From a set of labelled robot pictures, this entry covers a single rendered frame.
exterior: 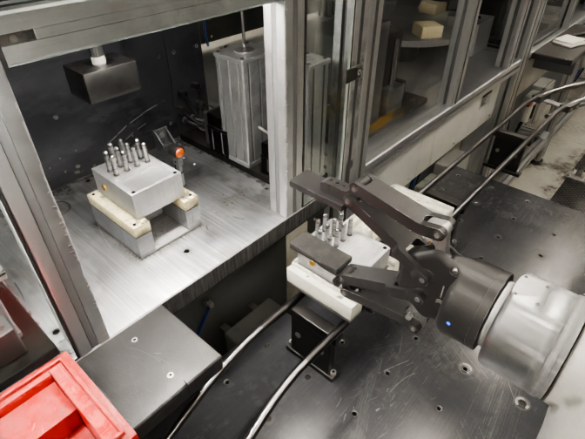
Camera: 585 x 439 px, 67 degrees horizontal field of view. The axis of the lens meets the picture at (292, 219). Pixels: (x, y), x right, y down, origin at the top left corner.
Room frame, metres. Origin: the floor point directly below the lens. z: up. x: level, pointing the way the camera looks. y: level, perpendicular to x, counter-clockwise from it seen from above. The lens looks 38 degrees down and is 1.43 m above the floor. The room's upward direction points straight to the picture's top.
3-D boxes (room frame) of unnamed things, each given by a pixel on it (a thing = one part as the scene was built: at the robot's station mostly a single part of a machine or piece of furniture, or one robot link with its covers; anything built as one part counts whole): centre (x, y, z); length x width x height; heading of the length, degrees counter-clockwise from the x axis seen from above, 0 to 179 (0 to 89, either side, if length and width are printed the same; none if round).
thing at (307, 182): (0.39, -0.03, 1.17); 0.07 x 0.03 x 0.01; 48
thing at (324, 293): (0.66, -0.16, 0.84); 0.36 x 0.14 x 0.10; 138
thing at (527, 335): (0.24, -0.20, 1.12); 0.09 x 0.06 x 0.09; 138
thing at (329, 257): (0.39, -0.03, 1.08); 0.07 x 0.03 x 0.01; 48
